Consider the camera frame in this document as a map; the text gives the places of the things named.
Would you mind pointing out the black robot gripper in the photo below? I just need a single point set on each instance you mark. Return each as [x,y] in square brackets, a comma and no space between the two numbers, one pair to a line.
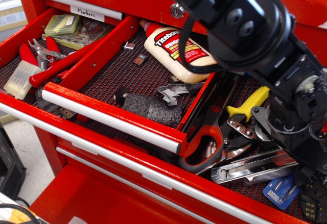
[301,140]

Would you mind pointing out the silver metal box cutter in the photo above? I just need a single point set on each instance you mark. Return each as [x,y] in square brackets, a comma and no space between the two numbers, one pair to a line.
[257,168]

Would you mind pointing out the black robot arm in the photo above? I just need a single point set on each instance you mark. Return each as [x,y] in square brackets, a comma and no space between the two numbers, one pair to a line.
[257,37]

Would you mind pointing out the wide open red drawer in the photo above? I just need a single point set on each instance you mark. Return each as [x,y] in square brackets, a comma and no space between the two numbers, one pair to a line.
[113,164]

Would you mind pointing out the silver round drawer lock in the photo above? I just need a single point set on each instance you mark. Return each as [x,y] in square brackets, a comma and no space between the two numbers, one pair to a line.
[177,11]

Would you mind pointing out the small open red drawer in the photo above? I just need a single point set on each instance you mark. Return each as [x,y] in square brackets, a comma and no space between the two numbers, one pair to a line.
[89,87]

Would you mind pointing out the blue drill bit packet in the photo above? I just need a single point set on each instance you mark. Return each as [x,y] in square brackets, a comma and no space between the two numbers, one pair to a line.
[282,191]

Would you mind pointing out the crumpled grey tape piece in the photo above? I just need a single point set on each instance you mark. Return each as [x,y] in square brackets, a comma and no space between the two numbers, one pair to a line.
[170,92]

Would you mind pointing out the black grinding stone bit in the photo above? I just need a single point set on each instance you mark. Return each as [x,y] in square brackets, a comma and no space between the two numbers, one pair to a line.
[150,107]

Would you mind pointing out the red tool chest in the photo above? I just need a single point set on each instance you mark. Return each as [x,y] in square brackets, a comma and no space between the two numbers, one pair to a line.
[103,175]

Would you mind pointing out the Titebond wood glue bottle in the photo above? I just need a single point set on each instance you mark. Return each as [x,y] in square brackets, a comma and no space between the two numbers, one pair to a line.
[163,44]

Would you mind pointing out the small silver usb dongle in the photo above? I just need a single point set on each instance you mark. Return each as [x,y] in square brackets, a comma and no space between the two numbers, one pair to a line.
[129,46]

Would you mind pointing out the drill bit index card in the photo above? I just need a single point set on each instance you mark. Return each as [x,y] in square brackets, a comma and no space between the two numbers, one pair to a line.
[87,31]

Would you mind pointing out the white markers label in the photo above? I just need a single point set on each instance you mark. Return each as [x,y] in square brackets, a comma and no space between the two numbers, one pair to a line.
[87,13]

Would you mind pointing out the green plastic parts case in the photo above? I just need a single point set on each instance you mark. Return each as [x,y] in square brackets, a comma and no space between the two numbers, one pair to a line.
[62,24]

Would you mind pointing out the black crate on floor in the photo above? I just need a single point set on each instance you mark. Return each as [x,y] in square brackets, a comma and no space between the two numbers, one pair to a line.
[13,171]

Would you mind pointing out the clear plastic bit case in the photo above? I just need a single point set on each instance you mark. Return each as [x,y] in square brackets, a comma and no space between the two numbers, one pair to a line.
[18,84]

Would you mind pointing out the black wire stripper crimper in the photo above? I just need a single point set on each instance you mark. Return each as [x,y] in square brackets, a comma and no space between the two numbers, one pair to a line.
[313,201]

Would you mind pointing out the yellow handled tin snips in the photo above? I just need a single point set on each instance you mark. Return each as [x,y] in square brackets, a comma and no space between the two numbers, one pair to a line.
[237,138]

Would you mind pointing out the red black handled scissors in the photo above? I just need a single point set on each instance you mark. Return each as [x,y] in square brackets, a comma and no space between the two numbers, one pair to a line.
[205,136]

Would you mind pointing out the long red handled tool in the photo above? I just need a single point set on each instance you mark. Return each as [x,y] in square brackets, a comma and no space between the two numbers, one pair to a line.
[37,80]

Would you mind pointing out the red handled flush cutters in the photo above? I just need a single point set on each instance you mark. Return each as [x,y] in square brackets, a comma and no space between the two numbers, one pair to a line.
[38,55]

